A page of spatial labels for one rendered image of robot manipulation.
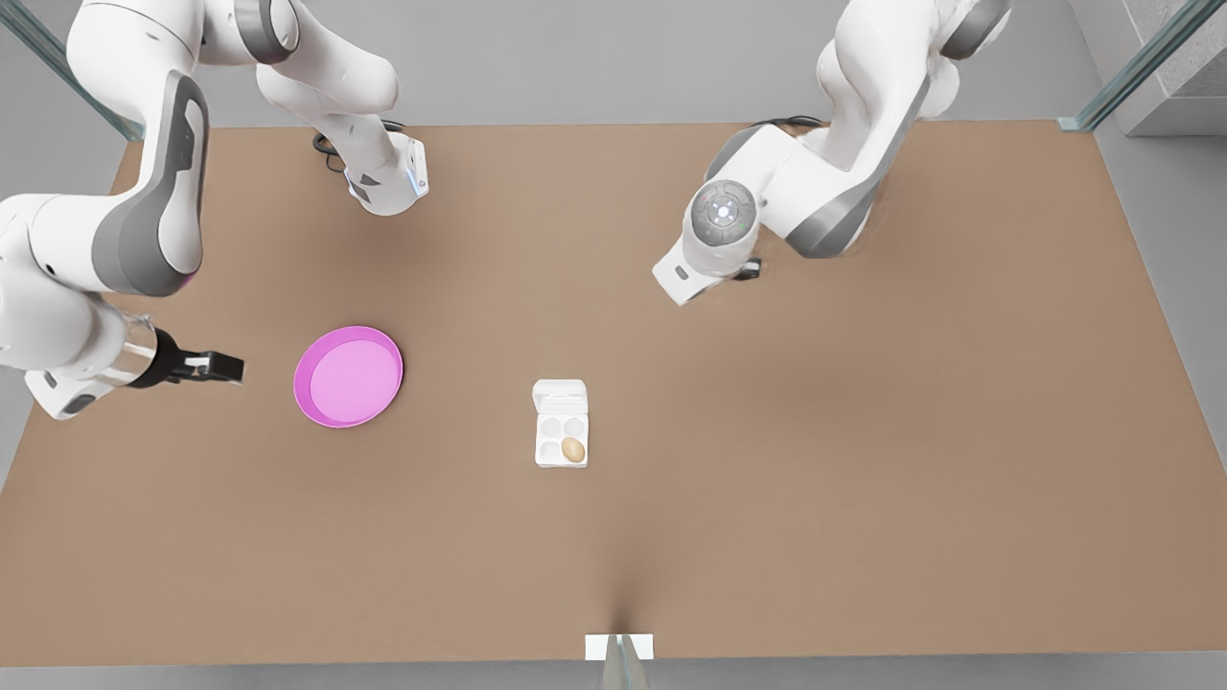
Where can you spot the pink round plate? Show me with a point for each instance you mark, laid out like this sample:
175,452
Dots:
349,378

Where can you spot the white egg box lid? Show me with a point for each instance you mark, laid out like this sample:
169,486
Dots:
560,395

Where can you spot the grey concrete block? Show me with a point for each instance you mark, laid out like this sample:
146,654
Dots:
1193,91

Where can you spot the white egg box base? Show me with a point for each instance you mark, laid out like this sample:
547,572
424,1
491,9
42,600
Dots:
550,448

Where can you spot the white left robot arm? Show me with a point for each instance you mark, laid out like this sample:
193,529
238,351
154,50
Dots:
815,192

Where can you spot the brown egg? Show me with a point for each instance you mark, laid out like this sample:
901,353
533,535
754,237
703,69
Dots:
573,450

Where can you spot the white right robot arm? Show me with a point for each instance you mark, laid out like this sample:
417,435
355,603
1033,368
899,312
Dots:
153,220

